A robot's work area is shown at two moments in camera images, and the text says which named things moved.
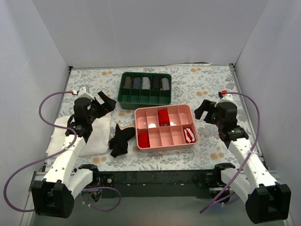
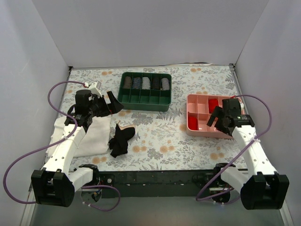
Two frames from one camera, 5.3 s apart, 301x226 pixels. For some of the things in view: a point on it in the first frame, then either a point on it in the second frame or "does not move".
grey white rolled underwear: x=165 y=84 does not move
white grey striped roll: x=146 y=84 does not move
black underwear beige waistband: x=119 y=144 does not move
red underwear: x=144 y=141 → x=193 y=124
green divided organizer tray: x=137 y=90 does not move
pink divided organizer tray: x=162 y=127 → x=197 y=106
